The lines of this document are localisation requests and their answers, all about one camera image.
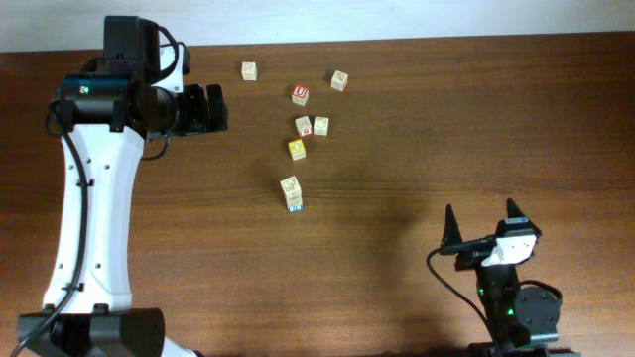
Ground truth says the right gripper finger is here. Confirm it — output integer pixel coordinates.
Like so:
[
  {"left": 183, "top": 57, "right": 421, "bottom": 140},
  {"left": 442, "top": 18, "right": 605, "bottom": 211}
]
[
  {"left": 505, "top": 198, "right": 532, "bottom": 225},
  {"left": 442, "top": 204, "right": 462, "bottom": 246}
]

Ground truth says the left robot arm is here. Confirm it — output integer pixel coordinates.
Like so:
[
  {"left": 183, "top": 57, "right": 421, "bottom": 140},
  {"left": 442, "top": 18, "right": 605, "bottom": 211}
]
[{"left": 17, "top": 16, "right": 228, "bottom": 356}]

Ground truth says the plain wooden cup block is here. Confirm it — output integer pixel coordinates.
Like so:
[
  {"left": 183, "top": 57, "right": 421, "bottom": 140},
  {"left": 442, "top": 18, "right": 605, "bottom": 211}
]
[{"left": 314, "top": 116, "right": 329, "bottom": 136}]

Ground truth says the red U wooden block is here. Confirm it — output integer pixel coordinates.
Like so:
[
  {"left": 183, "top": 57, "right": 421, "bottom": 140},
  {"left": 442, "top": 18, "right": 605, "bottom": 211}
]
[{"left": 291, "top": 85, "right": 310, "bottom": 106}]

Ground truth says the wooden block blue side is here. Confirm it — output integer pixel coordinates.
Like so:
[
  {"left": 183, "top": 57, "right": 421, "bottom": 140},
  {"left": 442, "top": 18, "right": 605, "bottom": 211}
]
[{"left": 285, "top": 193, "right": 303, "bottom": 204}]

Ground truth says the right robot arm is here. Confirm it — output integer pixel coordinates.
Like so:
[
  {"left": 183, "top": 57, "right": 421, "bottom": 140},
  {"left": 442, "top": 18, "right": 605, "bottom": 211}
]
[{"left": 431, "top": 198, "right": 573, "bottom": 356}]

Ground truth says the wooden block green side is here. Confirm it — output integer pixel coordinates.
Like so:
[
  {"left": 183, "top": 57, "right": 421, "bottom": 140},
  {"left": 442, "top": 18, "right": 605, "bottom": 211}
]
[{"left": 280, "top": 176, "right": 302, "bottom": 197}]

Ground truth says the wooden block ice cream picture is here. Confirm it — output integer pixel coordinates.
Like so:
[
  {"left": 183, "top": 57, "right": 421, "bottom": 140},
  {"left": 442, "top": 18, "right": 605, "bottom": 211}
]
[{"left": 287, "top": 203, "right": 304, "bottom": 210}]

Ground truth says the plain wooden block far right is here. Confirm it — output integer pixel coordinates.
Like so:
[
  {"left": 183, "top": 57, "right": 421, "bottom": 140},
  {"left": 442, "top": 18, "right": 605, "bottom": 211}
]
[{"left": 330, "top": 70, "right": 348, "bottom": 91}]

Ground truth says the plain wooden block far left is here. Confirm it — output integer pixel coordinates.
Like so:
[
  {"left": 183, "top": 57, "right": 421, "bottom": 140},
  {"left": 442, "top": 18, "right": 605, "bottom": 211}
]
[{"left": 241, "top": 61, "right": 258, "bottom": 81}]

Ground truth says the yellow wooden block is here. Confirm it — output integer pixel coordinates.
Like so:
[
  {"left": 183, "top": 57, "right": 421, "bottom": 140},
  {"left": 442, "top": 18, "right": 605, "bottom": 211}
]
[{"left": 288, "top": 139, "right": 307, "bottom": 161}]

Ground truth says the wooden block red side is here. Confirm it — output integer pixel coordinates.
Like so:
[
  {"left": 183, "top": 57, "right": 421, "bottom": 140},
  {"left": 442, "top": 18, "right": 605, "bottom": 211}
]
[{"left": 295, "top": 116, "right": 313, "bottom": 137}]

